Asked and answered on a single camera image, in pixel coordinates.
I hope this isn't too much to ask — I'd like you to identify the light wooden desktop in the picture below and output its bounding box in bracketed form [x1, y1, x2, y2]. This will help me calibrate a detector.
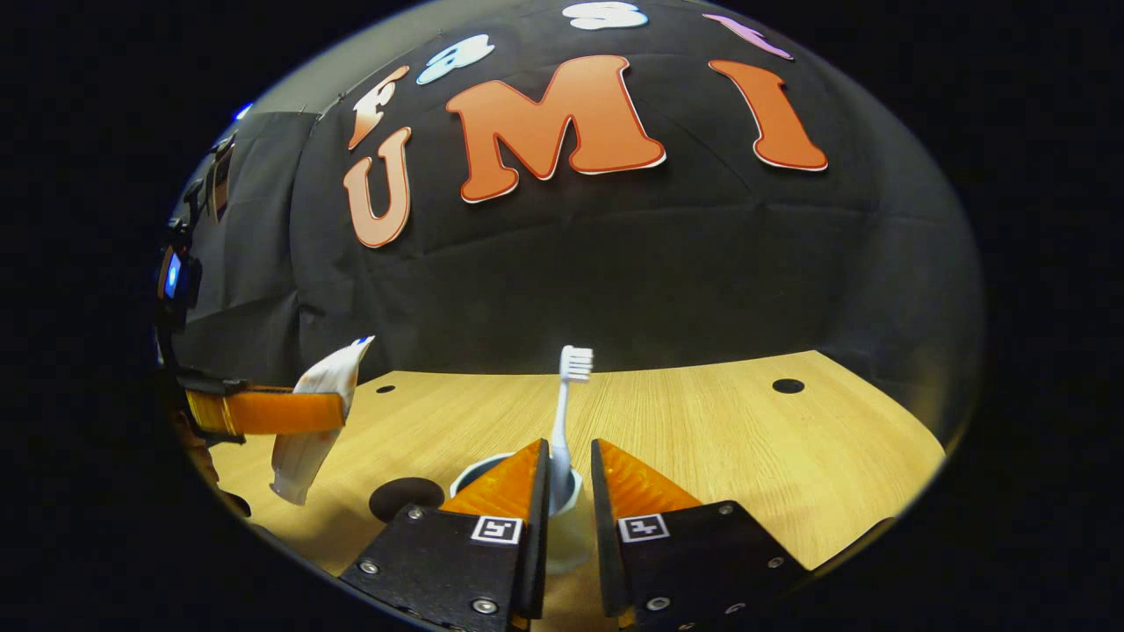
[206, 349, 947, 632]

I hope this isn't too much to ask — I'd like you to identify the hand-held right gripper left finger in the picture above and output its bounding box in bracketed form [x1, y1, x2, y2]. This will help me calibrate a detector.
[338, 438, 552, 632]

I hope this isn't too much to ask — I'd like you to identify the white toothbrush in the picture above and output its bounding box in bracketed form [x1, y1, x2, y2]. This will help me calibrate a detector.
[549, 345, 594, 514]

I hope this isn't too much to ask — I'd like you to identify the white toothpaste tube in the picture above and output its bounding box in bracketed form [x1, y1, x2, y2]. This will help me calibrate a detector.
[270, 335, 376, 506]

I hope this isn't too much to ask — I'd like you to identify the black backdrop cloth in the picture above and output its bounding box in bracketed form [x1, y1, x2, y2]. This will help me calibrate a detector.
[158, 0, 984, 528]

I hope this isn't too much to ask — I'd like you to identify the dark brown round coaster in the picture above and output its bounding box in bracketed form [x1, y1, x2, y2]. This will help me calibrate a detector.
[369, 477, 446, 524]

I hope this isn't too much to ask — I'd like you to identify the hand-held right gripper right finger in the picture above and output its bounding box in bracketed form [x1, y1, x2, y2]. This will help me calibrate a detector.
[590, 438, 814, 632]

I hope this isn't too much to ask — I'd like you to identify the light blue cup wooden handle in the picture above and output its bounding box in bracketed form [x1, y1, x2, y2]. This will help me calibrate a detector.
[450, 452, 591, 576]

